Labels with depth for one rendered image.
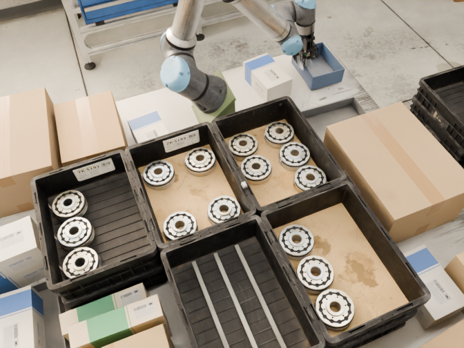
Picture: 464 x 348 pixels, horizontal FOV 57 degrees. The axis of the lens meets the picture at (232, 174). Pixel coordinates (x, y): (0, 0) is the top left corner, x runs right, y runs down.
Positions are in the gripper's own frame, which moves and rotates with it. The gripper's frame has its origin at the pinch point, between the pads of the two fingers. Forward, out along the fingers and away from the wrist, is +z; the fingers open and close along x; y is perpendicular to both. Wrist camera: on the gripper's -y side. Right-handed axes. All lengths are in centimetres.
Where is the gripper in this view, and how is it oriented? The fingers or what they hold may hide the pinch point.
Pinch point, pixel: (302, 65)
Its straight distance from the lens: 193.6
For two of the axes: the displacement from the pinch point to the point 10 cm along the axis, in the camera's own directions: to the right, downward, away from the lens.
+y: 3.3, 7.5, -5.7
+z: 1.3, 5.6, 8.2
